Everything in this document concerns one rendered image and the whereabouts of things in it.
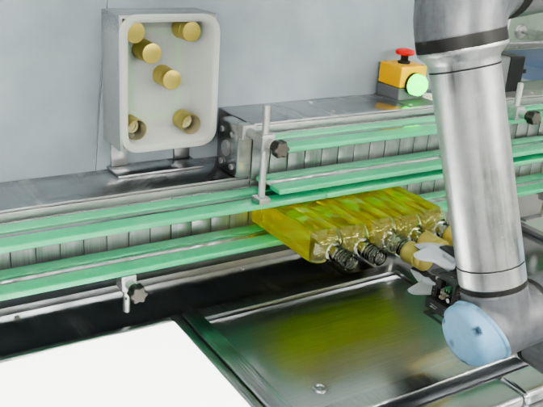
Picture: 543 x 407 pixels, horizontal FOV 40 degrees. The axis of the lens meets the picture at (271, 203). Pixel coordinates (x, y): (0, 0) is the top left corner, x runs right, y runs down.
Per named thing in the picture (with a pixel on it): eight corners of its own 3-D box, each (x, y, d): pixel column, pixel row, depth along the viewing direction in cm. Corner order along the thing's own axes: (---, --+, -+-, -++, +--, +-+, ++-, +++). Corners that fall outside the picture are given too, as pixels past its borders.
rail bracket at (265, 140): (233, 189, 130) (270, 215, 121) (237, 95, 124) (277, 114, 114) (247, 186, 132) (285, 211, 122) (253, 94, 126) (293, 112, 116)
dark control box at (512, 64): (467, 85, 171) (495, 93, 165) (473, 50, 168) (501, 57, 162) (492, 82, 175) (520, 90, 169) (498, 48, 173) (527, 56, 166)
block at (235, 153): (214, 167, 135) (233, 179, 130) (216, 116, 131) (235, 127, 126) (231, 165, 137) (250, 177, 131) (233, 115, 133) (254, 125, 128)
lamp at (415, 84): (402, 94, 152) (413, 98, 149) (406, 73, 150) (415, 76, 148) (419, 93, 154) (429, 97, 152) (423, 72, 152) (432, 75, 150)
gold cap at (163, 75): (151, 65, 126) (162, 70, 123) (170, 63, 128) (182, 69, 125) (152, 86, 128) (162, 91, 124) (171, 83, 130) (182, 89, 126)
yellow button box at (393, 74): (374, 93, 157) (397, 101, 152) (378, 57, 155) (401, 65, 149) (399, 90, 161) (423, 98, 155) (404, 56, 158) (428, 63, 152)
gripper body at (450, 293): (427, 266, 107) (490, 303, 98) (469, 256, 112) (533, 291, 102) (419, 312, 110) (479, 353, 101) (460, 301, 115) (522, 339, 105)
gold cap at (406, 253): (397, 262, 121) (416, 274, 118) (401, 242, 120) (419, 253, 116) (414, 258, 123) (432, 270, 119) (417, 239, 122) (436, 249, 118)
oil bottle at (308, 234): (250, 221, 135) (317, 270, 119) (251, 192, 133) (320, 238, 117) (276, 216, 138) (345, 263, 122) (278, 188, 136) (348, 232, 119)
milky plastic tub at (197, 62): (103, 140, 128) (122, 155, 122) (101, 7, 120) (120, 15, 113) (194, 131, 137) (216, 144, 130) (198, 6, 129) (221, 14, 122)
